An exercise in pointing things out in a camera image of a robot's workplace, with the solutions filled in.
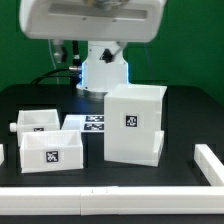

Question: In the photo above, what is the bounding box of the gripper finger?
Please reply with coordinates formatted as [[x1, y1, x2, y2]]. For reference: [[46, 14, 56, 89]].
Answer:
[[102, 41, 127, 62], [52, 39, 64, 63]]

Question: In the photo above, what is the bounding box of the white rail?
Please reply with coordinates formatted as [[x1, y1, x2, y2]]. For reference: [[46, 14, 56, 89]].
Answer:
[[0, 186, 224, 216], [194, 144, 224, 187]]

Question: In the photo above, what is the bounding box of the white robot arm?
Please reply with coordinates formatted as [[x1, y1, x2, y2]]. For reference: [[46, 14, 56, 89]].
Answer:
[[19, 0, 168, 96]]

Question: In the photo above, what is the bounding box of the black cable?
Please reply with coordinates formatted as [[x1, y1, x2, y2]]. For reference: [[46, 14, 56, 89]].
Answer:
[[30, 67, 83, 86]]

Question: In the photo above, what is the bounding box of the black camera on stand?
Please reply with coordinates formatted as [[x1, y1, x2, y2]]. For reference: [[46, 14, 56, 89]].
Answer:
[[72, 40, 82, 66]]

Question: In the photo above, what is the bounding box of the white cable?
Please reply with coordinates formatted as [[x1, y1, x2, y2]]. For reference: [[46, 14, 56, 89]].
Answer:
[[47, 39, 61, 85]]

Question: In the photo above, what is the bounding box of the white left rail block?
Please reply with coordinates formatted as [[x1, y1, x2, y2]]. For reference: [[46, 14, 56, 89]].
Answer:
[[0, 144, 4, 166]]

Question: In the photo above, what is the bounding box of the white drawer without knob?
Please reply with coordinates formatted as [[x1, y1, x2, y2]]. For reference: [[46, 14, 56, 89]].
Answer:
[[20, 130, 84, 173]]

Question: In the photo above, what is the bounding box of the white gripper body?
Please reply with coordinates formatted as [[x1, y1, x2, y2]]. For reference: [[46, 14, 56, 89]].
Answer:
[[19, 0, 167, 42]]

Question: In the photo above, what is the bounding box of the white front rail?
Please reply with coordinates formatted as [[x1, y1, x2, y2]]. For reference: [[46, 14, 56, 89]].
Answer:
[[0, 186, 224, 216]]

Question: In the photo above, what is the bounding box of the white drawer cabinet box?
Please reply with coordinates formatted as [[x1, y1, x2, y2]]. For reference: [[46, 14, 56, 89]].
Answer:
[[104, 84, 167, 167]]

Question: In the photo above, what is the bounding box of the white drawer with knob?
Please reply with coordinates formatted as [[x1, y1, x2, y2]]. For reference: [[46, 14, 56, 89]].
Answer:
[[9, 109, 60, 142]]

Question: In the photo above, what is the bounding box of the white marker sheet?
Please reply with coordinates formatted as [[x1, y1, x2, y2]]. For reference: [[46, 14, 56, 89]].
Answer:
[[62, 115, 104, 133]]

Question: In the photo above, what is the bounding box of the white right rail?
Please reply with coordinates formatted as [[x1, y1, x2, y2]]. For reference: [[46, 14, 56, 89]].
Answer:
[[194, 144, 224, 187]]

